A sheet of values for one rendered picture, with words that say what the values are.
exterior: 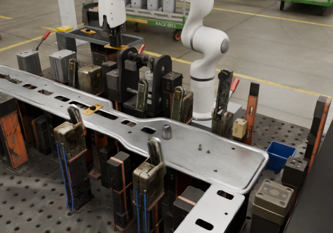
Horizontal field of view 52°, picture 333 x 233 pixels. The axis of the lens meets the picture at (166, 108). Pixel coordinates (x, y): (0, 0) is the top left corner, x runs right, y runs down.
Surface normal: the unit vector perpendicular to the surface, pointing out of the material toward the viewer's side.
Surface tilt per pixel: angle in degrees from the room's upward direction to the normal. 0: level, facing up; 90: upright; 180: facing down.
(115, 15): 90
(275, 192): 0
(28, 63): 90
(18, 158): 90
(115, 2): 88
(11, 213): 0
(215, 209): 0
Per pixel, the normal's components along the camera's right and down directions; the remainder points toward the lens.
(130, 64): -0.54, 0.41
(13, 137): 0.84, 0.27
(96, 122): 0.00, -0.87
